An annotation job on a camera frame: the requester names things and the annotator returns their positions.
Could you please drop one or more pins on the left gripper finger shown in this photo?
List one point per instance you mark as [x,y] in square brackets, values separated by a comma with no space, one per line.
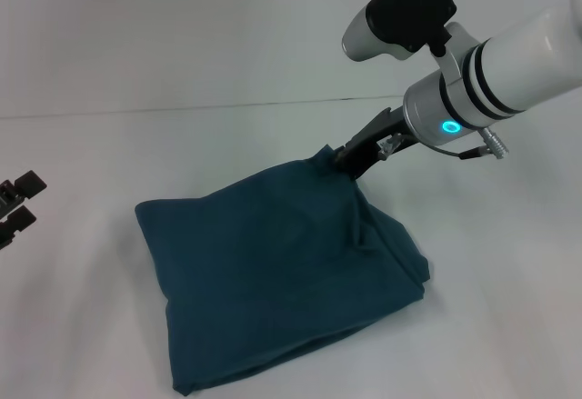
[18,222]
[27,183]

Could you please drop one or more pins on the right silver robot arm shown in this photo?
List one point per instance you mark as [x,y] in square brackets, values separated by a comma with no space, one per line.
[500,62]

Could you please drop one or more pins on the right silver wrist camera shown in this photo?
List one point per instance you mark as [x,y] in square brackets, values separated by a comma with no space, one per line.
[404,12]

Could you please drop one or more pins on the teal T-shirt with FREE print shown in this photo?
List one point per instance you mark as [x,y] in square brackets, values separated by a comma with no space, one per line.
[282,272]

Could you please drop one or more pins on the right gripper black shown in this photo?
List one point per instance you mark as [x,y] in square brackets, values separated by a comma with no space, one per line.
[377,144]

